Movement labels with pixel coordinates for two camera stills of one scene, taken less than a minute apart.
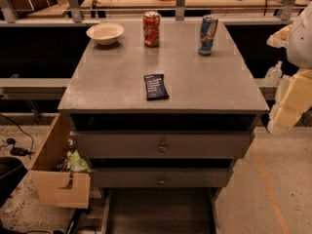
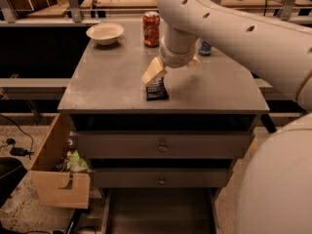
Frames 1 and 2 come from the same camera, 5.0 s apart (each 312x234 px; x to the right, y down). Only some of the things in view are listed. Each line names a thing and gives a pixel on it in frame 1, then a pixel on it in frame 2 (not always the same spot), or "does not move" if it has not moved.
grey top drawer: (165, 144) does not move
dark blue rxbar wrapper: (155, 87) does not move
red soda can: (151, 28) does not move
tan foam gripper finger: (280, 38) → (195, 62)
